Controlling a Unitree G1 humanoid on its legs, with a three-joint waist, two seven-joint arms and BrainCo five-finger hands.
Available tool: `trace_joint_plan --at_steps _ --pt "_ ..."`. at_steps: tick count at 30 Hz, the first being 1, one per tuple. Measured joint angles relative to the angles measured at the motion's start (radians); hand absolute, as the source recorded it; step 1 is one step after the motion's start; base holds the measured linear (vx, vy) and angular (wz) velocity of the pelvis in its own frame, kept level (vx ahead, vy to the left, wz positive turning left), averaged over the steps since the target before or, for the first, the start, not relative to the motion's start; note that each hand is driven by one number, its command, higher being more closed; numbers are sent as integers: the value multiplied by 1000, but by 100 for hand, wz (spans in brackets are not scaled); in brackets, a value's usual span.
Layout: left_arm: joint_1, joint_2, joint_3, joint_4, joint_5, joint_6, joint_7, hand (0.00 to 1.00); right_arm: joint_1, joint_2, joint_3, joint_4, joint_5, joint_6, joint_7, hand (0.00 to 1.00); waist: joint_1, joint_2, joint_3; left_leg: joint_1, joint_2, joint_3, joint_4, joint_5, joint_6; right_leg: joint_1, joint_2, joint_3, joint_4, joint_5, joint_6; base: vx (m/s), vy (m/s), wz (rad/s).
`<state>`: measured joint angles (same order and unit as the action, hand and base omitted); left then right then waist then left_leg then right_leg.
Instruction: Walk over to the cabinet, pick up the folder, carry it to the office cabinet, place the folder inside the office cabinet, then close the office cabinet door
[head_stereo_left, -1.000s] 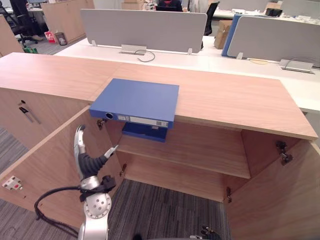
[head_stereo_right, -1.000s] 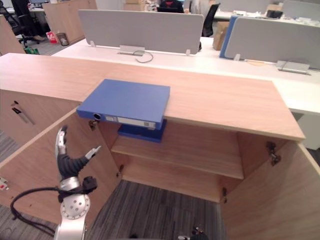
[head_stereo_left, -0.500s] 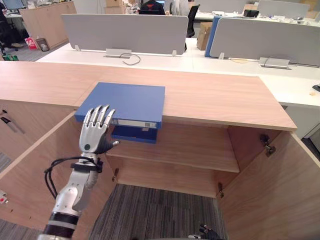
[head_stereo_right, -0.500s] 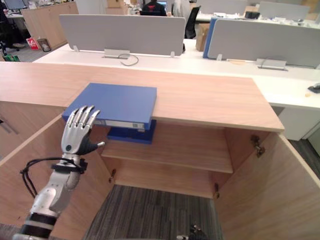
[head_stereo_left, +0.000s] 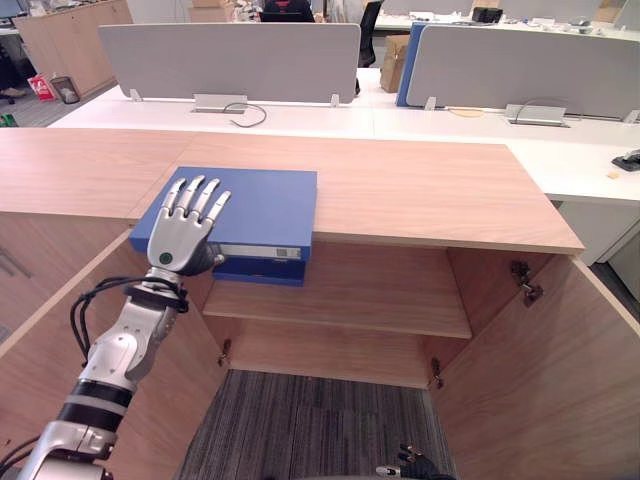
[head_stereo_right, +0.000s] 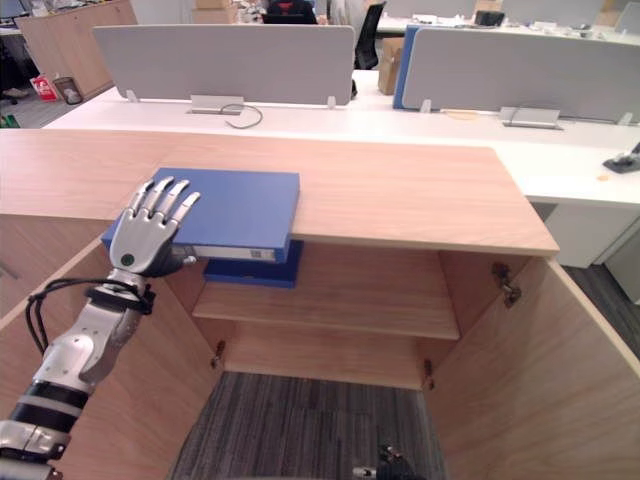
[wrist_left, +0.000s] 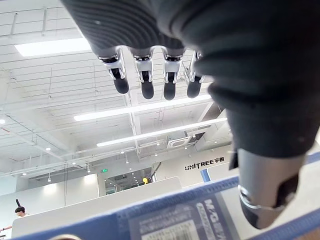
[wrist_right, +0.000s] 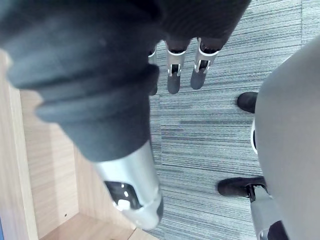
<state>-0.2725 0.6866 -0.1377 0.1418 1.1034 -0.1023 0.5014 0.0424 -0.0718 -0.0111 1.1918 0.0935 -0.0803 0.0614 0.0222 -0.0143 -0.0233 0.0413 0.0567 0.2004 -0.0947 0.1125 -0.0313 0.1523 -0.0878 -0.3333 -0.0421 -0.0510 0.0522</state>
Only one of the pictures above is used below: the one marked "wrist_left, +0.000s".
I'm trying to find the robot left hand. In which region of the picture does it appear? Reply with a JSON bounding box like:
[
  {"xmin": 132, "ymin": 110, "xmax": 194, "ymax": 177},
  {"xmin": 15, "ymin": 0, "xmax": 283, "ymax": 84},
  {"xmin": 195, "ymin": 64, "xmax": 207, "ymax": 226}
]
[{"xmin": 59, "ymin": 0, "xmax": 320, "ymax": 230}]

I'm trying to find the blue folder with spine label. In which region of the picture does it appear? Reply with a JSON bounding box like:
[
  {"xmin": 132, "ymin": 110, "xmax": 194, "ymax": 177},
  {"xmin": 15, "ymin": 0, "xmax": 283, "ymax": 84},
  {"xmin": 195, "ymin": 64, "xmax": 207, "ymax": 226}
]
[{"xmin": 9, "ymin": 151, "xmax": 320, "ymax": 240}]

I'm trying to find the ceiling air conditioner unit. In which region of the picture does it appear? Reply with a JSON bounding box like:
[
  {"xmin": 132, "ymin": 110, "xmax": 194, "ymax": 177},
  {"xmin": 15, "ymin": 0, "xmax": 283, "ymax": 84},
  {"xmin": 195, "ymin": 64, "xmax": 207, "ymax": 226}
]
[{"xmin": 166, "ymin": 129, "xmax": 200, "ymax": 149}]

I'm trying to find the long ceiling light strip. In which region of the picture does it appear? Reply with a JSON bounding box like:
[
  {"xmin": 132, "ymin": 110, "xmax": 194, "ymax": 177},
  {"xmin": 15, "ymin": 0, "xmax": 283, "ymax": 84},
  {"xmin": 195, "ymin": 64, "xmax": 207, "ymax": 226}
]
[
  {"xmin": 96, "ymin": 117, "xmax": 228, "ymax": 148},
  {"xmin": 73, "ymin": 94, "xmax": 213, "ymax": 123}
]

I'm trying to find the white panel blue edge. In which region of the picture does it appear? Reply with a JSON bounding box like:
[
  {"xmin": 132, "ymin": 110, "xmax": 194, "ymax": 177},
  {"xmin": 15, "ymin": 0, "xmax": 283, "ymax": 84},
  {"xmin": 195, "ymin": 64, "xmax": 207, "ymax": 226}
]
[{"xmin": 199, "ymin": 161, "xmax": 238, "ymax": 187}]

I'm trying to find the rectangular ceiling light panel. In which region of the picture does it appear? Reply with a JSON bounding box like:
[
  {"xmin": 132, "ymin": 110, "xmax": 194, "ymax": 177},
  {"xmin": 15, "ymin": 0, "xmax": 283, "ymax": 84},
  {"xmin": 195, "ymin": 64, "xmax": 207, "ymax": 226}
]
[{"xmin": 13, "ymin": 37, "xmax": 92, "ymax": 58}]

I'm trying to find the white partition panel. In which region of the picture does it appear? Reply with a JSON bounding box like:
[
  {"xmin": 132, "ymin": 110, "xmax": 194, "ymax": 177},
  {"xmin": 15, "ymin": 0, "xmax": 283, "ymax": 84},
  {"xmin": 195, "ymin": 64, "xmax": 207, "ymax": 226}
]
[{"xmin": 11, "ymin": 176, "xmax": 183, "ymax": 240}]

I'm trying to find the person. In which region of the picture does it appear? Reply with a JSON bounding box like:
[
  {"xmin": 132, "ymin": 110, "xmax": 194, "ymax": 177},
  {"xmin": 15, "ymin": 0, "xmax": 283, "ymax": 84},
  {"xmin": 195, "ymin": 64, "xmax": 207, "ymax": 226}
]
[{"xmin": 13, "ymin": 205, "xmax": 31, "ymax": 220}]

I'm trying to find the black wall logo sign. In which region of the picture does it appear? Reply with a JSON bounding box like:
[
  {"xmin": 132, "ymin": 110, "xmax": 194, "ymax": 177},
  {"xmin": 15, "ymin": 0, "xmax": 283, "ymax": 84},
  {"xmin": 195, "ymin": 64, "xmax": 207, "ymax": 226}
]
[{"xmin": 184, "ymin": 156, "xmax": 226, "ymax": 172}]

